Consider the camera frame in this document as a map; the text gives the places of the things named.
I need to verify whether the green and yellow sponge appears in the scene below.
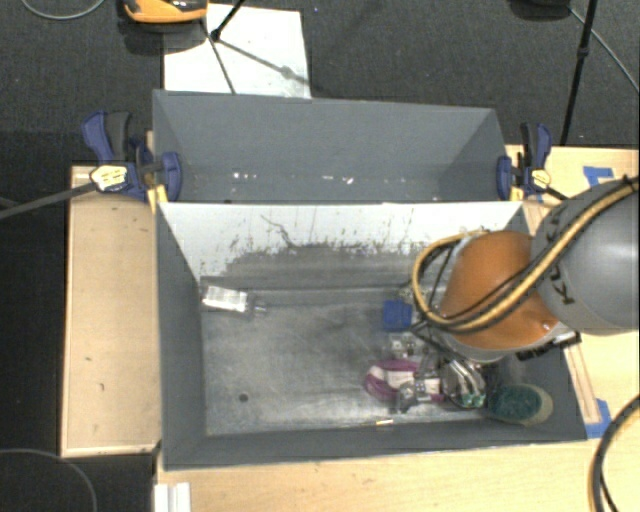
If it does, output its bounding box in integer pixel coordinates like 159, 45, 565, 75
486, 382, 554, 427

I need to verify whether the blue sponge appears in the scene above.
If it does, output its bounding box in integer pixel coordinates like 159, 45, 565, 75
382, 298, 414, 332

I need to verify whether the clear plastic bottle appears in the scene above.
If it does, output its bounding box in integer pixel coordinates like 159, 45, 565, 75
201, 284, 267, 317

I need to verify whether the pale wood board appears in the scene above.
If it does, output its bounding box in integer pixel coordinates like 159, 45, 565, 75
59, 164, 164, 459

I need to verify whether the black cylinder on white bracket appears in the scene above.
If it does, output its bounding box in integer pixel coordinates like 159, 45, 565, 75
516, 329, 584, 362

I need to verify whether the grey metal bin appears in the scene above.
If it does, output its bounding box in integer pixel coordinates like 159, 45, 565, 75
149, 88, 589, 471

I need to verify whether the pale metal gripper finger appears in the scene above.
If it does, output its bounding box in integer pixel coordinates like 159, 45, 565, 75
389, 333, 422, 361
396, 380, 428, 414

